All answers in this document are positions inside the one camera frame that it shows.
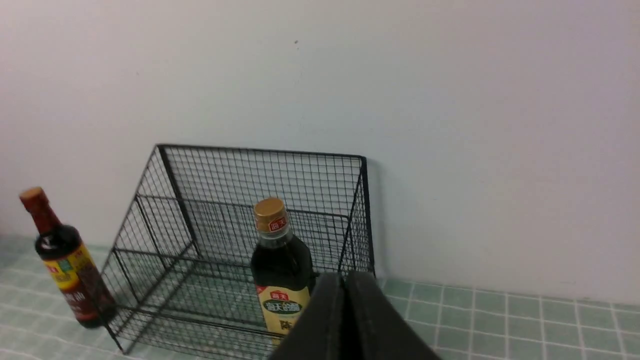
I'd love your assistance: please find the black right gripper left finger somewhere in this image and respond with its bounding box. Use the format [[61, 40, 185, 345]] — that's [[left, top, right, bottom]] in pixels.
[[269, 273, 345, 360]]

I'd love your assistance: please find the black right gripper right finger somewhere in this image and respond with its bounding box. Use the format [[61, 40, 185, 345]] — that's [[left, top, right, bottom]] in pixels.
[[345, 271, 440, 360]]

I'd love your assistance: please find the vinegar bottle gold cap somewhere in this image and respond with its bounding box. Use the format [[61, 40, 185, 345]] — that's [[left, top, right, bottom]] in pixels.
[[250, 197, 315, 346]]

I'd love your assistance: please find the soy sauce bottle red cap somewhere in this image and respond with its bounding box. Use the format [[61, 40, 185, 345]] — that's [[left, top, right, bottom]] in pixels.
[[19, 186, 117, 329]]

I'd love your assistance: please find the green checkered tablecloth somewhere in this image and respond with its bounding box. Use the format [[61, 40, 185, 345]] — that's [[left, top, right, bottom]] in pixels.
[[0, 235, 640, 360]]

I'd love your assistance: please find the black wire mesh shelf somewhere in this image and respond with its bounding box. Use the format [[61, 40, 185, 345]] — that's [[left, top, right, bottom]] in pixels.
[[102, 143, 375, 360]]

